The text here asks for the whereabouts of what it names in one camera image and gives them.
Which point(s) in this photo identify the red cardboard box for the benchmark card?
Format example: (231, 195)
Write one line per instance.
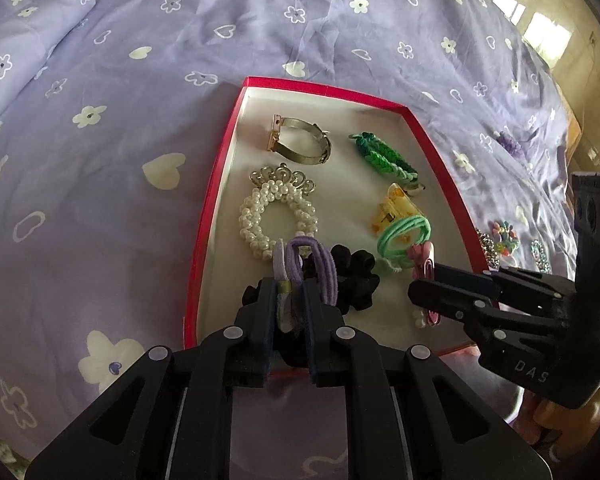
(340, 110)

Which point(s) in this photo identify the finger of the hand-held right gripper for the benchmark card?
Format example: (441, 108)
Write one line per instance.
(460, 275)
(445, 300)

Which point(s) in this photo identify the black scrunchie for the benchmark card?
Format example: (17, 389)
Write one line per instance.
(355, 270)

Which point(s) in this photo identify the yellow hair claw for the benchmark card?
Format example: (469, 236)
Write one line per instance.
(395, 210)

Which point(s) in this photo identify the pink hair clips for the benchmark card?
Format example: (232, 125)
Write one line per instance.
(425, 260)

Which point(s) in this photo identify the purple floral blanket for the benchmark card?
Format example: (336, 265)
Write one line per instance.
(105, 185)

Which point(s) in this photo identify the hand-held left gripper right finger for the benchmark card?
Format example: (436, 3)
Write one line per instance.
(314, 332)

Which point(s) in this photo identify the silver crown hair clip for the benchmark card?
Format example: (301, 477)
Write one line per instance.
(282, 176)

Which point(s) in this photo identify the purple fluffy scrunchie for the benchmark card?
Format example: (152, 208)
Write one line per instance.
(511, 145)

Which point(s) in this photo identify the person's right hand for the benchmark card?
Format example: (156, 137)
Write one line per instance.
(565, 425)

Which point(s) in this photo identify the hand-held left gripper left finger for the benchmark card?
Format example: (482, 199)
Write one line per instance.
(266, 320)

